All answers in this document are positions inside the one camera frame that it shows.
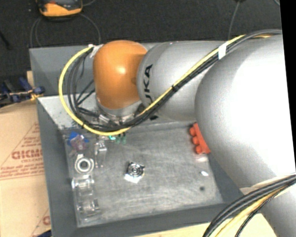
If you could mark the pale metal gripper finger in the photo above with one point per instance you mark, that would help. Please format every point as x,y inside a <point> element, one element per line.
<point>97,156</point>
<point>102,149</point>

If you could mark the blue and purple toy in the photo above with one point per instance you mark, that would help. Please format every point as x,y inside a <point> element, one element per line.
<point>77,143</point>

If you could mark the round silver metal piece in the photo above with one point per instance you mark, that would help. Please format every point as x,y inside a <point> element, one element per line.
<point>134,171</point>

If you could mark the grey metal bin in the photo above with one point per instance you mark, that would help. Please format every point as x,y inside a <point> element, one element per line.
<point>165,191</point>

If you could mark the orange bumpy toy block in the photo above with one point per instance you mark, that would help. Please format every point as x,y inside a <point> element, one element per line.
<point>198,139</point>

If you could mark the brown cardboard board, red print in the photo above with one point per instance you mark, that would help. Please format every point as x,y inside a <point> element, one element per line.
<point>20,195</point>

